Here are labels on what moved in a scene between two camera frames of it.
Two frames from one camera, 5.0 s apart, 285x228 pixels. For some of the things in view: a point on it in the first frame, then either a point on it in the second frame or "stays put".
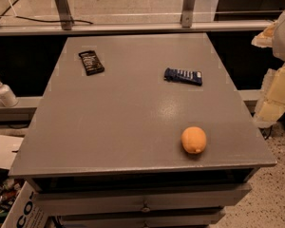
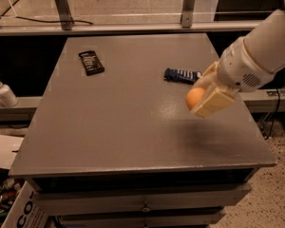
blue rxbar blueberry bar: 178,75 stays put
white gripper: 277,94 to 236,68
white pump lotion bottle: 4,92 stays put
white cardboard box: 23,210 stays put
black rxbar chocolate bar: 91,62 stays put
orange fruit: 193,140 to 195,97
